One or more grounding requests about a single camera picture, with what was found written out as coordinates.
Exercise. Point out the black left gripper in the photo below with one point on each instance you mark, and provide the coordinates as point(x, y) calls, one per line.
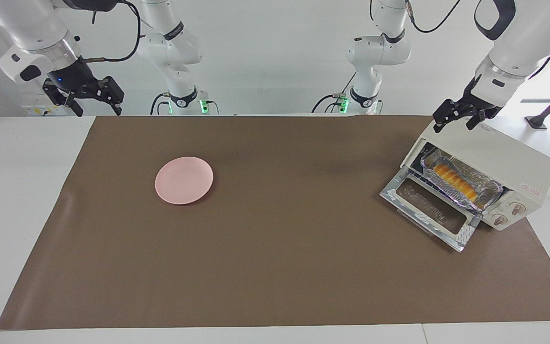
point(475, 106)

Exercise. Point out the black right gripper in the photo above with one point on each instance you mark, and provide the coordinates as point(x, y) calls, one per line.
point(72, 79)

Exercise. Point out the sliced golden bread loaf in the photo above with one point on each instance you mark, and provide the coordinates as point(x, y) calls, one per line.
point(454, 180)

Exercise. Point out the aluminium foil tray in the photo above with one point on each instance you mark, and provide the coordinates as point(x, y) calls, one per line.
point(487, 188)

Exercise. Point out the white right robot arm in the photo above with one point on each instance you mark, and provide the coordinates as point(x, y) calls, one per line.
point(31, 24)

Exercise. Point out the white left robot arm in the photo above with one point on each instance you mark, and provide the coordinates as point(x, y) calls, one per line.
point(528, 33)

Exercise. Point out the cream toaster oven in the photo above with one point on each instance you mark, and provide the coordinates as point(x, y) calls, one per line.
point(509, 162)

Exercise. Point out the metal oven rack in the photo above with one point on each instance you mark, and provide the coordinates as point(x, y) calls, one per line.
point(416, 168)

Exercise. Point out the glass oven door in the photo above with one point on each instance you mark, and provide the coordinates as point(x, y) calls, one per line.
point(430, 210)

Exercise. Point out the cream oven knob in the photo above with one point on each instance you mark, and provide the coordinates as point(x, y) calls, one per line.
point(517, 208)
point(499, 220)

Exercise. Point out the green lit base connector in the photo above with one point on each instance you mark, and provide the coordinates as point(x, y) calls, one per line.
point(343, 104)
point(204, 106)

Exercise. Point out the pink round plate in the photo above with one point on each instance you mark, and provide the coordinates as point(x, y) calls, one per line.
point(184, 180)

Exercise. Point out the brown table mat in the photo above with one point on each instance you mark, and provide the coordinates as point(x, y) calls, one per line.
point(275, 267)

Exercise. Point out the white wall socket box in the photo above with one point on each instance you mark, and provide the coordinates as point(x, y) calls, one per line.
point(34, 111)

